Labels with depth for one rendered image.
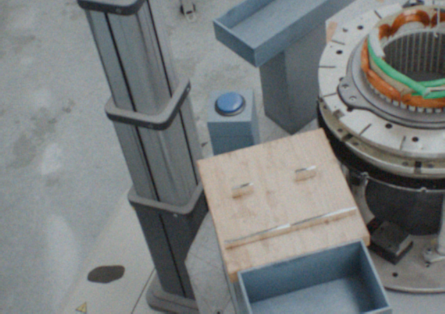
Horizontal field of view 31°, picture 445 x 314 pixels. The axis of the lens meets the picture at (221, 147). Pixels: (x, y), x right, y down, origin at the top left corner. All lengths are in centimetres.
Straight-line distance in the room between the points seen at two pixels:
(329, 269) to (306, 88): 50
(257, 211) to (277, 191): 4
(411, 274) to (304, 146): 31
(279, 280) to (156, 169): 54
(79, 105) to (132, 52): 152
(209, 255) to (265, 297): 32
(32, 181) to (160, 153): 122
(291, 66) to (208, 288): 41
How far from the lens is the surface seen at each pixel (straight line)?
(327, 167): 114
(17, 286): 245
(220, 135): 128
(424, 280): 135
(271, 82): 150
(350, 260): 109
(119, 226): 214
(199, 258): 141
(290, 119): 152
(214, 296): 137
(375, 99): 117
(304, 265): 107
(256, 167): 114
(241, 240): 106
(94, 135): 274
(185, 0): 306
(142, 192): 165
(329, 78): 121
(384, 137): 113
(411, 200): 146
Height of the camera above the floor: 194
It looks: 48 degrees down
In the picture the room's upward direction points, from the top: 11 degrees counter-clockwise
